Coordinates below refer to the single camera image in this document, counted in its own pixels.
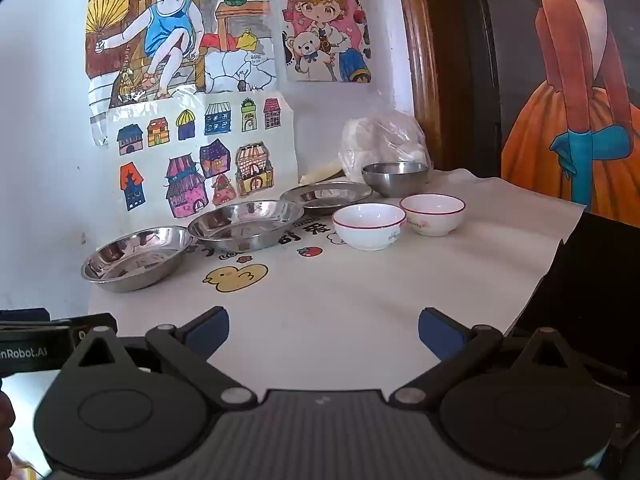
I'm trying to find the stainless steel plate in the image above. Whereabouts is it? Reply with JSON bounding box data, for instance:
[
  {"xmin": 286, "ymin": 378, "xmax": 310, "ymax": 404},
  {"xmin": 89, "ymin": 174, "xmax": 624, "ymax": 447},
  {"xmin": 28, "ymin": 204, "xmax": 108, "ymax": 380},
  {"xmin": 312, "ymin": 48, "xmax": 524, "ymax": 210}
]
[
  {"xmin": 187, "ymin": 199, "xmax": 306, "ymax": 254},
  {"xmin": 279, "ymin": 181, "xmax": 374, "ymax": 211}
]

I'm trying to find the person's left hand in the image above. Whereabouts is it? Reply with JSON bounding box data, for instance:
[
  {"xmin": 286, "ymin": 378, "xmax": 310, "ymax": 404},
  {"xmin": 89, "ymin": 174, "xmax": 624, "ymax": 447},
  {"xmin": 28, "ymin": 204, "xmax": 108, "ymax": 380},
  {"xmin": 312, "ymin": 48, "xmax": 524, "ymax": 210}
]
[{"xmin": 0, "ymin": 390, "xmax": 17, "ymax": 461}]

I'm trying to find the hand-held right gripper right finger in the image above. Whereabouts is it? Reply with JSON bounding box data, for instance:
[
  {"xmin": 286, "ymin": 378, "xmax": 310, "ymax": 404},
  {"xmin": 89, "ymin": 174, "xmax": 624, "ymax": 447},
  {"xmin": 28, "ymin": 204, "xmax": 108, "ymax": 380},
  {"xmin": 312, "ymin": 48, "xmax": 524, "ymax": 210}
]
[{"xmin": 387, "ymin": 306, "xmax": 583, "ymax": 408}]

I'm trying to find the white bowl red rim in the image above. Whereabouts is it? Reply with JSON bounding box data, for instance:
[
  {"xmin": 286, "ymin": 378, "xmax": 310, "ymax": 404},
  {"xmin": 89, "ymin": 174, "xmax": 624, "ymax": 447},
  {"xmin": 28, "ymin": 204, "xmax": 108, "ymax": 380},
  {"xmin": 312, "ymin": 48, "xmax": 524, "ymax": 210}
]
[
  {"xmin": 332, "ymin": 203, "xmax": 407, "ymax": 252},
  {"xmin": 399, "ymin": 193, "xmax": 467, "ymax": 238}
]

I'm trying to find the white printed tablecloth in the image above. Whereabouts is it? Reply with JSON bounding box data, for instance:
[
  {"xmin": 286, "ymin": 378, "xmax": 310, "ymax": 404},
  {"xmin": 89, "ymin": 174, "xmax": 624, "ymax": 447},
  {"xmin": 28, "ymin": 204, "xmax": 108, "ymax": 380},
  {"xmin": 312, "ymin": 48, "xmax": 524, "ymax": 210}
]
[{"xmin": 87, "ymin": 167, "xmax": 586, "ymax": 401}]

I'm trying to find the plastic bag of white lumps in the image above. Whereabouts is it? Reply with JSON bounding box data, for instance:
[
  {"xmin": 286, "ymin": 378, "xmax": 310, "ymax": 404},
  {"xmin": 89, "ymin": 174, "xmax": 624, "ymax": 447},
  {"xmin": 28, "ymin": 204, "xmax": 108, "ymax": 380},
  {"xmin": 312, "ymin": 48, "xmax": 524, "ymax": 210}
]
[{"xmin": 338, "ymin": 112, "xmax": 432, "ymax": 184}]

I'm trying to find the colourful houses drawing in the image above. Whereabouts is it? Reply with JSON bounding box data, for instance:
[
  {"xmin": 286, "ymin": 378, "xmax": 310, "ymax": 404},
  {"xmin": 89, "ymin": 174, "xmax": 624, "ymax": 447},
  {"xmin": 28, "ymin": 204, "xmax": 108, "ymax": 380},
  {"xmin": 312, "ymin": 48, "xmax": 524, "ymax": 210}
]
[{"xmin": 105, "ymin": 92, "xmax": 300, "ymax": 217}]

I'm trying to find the cartoon girl with teddy drawing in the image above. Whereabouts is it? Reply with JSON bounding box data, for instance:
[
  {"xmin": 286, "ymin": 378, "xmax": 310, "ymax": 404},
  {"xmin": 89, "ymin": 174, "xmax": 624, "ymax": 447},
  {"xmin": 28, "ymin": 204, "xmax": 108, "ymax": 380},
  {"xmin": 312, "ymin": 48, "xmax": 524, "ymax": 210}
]
[{"xmin": 279, "ymin": 0, "xmax": 375, "ymax": 85}]

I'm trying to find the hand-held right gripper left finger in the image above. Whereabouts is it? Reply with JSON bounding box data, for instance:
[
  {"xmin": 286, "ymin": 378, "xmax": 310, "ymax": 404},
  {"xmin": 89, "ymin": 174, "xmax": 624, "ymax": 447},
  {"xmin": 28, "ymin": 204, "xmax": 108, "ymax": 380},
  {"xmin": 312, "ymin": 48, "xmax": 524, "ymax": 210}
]
[{"xmin": 60, "ymin": 306, "xmax": 258, "ymax": 408}]

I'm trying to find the wooden frame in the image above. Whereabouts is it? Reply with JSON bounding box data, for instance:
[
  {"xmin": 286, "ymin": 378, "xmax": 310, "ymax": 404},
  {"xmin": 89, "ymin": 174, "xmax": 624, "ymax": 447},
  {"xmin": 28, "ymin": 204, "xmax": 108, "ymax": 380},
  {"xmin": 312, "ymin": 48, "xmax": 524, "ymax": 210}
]
[{"xmin": 392, "ymin": 0, "xmax": 444, "ymax": 172}]

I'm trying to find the child with fan drawing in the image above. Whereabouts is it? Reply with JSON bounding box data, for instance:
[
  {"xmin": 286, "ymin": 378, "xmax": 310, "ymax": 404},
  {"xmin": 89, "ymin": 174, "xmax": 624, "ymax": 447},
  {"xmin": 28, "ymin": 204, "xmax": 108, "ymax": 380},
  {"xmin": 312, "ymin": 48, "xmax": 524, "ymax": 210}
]
[{"xmin": 84, "ymin": 0, "xmax": 279, "ymax": 97}]

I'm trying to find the stainless steel bowl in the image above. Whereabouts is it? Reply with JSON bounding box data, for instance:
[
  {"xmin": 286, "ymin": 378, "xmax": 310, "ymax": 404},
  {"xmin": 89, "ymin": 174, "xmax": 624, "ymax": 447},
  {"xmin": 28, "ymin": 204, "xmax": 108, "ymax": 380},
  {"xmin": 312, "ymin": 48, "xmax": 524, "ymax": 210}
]
[
  {"xmin": 361, "ymin": 161, "xmax": 431, "ymax": 199},
  {"xmin": 81, "ymin": 225, "xmax": 194, "ymax": 294}
]

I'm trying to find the dark wooden furniture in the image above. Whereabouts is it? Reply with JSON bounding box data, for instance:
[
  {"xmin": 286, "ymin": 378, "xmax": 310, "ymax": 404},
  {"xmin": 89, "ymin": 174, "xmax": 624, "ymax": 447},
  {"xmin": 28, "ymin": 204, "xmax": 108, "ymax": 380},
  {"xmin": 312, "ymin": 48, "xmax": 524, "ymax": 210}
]
[{"xmin": 510, "ymin": 212, "xmax": 640, "ymax": 376}]

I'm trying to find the orange dress woman painting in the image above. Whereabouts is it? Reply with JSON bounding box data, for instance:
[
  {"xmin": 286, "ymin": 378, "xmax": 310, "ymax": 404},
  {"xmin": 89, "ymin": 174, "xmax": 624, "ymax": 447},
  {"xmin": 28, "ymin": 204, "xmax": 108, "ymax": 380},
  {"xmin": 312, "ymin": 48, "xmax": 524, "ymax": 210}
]
[{"xmin": 475, "ymin": 0, "xmax": 640, "ymax": 217}]

